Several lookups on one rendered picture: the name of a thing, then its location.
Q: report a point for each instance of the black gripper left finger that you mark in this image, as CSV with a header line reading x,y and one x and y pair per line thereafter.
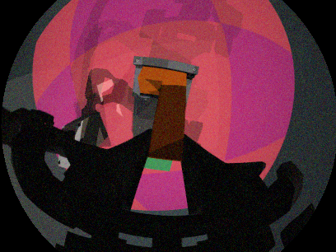
x,y
122,164

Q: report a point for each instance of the orange l-shaped part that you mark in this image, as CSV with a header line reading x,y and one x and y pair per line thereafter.
x,y
167,139

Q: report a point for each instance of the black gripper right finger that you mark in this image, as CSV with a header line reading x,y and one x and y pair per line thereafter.
x,y
205,176

